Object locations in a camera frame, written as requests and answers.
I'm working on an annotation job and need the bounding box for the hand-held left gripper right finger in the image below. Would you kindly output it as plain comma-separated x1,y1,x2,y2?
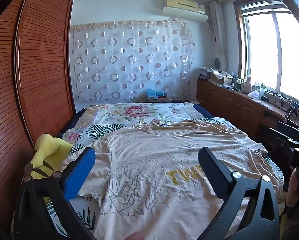
197,147,281,240

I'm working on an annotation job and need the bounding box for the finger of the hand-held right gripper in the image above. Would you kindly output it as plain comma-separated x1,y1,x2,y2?
269,127,299,147
278,122,299,137

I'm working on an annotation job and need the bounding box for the floral quilt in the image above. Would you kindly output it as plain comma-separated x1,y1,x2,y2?
62,102,197,145

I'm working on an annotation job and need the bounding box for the wall air conditioner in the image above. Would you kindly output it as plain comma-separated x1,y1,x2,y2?
162,0,208,22

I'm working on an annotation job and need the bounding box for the cardboard box with blue cloth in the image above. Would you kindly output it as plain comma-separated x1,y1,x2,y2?
146,89,168,103

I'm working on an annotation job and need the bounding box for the wooden framed window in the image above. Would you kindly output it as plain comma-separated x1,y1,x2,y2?
233,0,299,105

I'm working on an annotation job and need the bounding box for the white window curtain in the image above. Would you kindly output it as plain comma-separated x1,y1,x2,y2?
209,0,231,73

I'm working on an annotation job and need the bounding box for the stack of floral boxes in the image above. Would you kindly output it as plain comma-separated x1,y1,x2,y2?
199,67,212,80

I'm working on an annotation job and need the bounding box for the black clamp stand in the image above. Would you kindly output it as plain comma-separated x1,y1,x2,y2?
284,104,299,123

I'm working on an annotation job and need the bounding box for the wooden sideboard cabinet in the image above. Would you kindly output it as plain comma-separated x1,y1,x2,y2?
196,77,299,155

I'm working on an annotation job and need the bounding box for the open cardboard box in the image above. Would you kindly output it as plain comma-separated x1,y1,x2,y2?
211,68,236,87

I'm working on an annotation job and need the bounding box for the leaf print bedsheet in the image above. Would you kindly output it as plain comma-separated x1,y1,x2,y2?
43,117,286,239

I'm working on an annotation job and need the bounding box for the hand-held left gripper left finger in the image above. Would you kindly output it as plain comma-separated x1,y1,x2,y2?
13,147,97,240

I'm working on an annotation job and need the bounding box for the person's right hand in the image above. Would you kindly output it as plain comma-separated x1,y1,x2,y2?
286,167,299,207

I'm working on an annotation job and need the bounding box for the circle patterned sheer curtain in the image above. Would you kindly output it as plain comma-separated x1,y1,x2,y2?
71,20,197,103

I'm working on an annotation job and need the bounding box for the yellow plush toy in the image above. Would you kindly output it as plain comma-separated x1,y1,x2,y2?
30,134,74,180

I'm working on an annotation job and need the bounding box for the beige printed t-shirt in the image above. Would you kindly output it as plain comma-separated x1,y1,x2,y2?
78,119,283,240

